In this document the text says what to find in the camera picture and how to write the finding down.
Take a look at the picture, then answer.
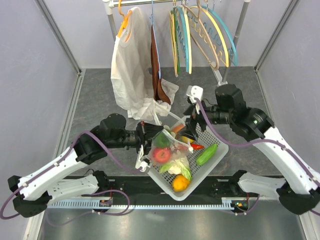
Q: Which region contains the clear dotted zip top bag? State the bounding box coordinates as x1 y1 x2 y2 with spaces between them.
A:
142 102 193 167

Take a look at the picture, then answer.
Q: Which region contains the white t-shirt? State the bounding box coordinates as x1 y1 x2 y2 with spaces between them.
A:
110 7 171 123

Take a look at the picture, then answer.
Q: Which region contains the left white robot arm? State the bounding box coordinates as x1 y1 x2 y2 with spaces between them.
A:
7 113 164 218

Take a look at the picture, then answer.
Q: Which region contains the yellow plastic hanger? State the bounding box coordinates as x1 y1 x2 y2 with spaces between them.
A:
189 5 236 70

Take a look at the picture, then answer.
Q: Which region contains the purple cable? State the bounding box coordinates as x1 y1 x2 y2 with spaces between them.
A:
194 97 320 216
0 129 146 227

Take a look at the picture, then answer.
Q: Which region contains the brown cloth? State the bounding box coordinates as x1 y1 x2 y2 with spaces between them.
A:
150 25 171 105

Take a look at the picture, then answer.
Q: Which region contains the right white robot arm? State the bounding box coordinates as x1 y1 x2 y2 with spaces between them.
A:
179 84 320 215

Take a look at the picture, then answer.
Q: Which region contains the blue wire hanger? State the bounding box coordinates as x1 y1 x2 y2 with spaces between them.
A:
150 0 162 79

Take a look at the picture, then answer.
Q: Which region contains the orange tangerine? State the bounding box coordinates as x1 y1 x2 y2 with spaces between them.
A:
172 174 191 192

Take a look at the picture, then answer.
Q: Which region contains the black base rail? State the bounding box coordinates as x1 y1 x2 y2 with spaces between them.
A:
54 172 283 206

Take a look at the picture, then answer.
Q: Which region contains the orange pumpkin slice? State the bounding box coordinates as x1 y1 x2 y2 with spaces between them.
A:
171 123 185 135

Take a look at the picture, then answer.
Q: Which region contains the light green cucumber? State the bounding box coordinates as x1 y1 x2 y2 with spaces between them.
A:
196 143 218 166

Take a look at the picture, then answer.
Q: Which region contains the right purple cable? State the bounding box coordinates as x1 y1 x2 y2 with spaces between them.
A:
194 97 320 216

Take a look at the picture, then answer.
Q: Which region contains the green hanger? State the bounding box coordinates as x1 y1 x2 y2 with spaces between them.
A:
172 8 181 75

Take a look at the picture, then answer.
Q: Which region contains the red apple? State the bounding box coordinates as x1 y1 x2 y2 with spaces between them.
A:
152 147 172 164

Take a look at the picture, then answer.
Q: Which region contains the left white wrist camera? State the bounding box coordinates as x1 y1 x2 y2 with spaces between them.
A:
135 145 150 173

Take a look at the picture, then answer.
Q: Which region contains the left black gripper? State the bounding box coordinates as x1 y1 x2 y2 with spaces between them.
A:
107 121 164 158

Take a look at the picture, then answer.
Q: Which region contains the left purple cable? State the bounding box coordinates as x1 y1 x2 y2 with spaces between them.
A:
0 129 146 227

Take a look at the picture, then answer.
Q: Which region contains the teal plastic hanger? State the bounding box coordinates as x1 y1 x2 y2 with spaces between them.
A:
201 4 238 68

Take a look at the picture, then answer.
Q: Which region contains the orange carrot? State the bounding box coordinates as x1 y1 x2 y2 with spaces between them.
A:
190 143 205 150

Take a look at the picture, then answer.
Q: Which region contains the white plastic basket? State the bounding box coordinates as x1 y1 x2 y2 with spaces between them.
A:
148 126 229 201

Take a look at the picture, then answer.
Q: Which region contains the cream hanger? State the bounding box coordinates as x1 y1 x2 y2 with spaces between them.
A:
169 12 178 77

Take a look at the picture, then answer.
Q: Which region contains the orange hanger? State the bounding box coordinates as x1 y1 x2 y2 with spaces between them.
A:
117 0 132 38

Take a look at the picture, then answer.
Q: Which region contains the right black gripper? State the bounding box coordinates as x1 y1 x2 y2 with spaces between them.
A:
177 97 234 141

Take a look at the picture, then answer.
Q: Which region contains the white cauliflower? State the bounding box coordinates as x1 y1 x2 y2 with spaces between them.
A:
159 158 192 181

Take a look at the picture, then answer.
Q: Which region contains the white slotted cable duct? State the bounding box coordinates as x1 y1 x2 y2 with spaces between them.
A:
47 198 235 211

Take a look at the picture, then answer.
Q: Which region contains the grey clothes rack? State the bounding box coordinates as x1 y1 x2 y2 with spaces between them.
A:
102 0 251 86

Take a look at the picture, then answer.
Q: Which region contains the green bell pepper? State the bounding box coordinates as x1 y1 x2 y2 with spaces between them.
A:
152 132 171 149

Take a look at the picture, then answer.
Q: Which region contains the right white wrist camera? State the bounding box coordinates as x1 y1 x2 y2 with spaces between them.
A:
186 85 204 104

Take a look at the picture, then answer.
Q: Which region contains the light blue hanger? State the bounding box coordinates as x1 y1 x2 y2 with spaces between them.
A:
176 6 189 73

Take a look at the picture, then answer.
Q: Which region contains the yellow lemon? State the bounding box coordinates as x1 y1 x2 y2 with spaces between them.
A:
180 136 194 144

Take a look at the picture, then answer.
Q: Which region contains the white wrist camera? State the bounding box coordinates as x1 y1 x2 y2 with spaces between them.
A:
186 85 204 104
135 145 150 173

